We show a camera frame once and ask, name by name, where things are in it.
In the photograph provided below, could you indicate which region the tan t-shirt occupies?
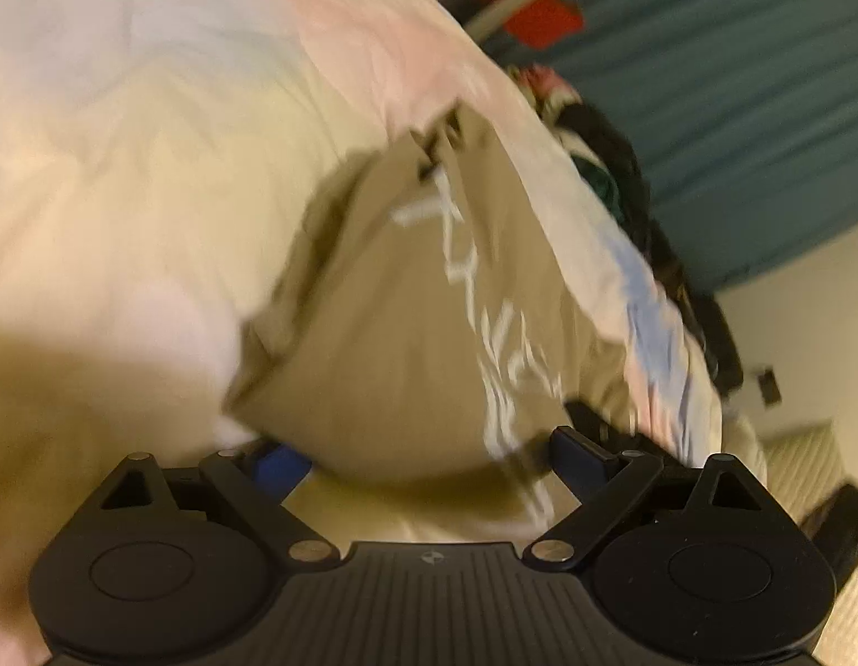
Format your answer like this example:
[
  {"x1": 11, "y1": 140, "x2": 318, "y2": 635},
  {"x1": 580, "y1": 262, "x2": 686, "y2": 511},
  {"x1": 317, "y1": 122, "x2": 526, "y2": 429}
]
[{"x1": 228, "y1": 105, "x2": 632, "y2": 546}]

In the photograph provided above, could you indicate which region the pile of clothes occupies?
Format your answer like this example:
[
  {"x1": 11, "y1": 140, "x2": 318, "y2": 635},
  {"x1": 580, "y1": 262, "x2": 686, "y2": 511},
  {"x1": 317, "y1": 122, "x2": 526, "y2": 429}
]
[{"x1": 507, "y1": 63, "x2": 694, "y2": 294}]

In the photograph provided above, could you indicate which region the black armchair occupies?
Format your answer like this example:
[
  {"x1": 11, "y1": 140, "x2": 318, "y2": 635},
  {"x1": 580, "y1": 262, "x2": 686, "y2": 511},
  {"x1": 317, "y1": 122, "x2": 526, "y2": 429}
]
[{"x1": 674, "y1": 284, "x2": 745, "y2": 398}]

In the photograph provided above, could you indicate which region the quilted headboard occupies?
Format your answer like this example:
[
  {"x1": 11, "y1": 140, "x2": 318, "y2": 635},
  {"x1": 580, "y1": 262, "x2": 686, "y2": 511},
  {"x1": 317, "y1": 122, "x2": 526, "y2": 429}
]
[{"x1": 760, "y1": 422, "x2": 858, "y2": 666}]

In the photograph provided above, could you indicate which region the teal curtain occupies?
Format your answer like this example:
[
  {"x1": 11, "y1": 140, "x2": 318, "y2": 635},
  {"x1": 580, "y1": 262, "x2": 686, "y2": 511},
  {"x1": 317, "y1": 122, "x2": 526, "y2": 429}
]
[{"x1": 484, "y1": 0, "x2": 858, "y2": 290}]

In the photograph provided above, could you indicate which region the pastel tie-dye duvet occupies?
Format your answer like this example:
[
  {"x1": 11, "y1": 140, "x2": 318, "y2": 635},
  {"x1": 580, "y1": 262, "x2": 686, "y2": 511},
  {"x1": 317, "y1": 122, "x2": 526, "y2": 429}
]
[{"x1": 0, "y1": 0, "x2": 724, "y2": 664}]

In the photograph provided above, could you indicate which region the black wall socket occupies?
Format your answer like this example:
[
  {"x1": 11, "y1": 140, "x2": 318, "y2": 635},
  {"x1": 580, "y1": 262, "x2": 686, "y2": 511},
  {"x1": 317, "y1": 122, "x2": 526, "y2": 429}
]
[{"x1": 755, "y1": 367, "x2": 783, "y2": 407}]

